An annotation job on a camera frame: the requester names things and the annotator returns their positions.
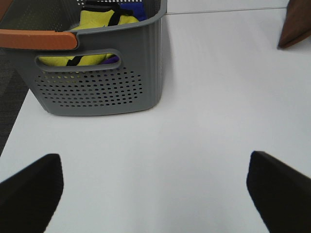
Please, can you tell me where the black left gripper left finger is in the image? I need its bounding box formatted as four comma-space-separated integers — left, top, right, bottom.
0, 154, 64, 233

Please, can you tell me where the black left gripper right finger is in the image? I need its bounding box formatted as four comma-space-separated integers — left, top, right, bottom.
246, 151, 311, 233

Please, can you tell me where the brown towel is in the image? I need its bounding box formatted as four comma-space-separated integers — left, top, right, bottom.
277, 0, 311, 49

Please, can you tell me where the grey perforated plastic basket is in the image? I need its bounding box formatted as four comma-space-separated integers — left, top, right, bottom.
0, 0, 167, 116

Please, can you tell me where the yellow cloth in basket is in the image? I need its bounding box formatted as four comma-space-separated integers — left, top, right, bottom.
38, 8, 138, 67

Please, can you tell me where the blue cloth in basket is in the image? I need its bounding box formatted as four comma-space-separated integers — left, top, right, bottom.
104, 0, 148, 64

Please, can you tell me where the orange basket handle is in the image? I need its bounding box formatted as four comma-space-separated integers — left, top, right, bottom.
0, 29, 78, 50

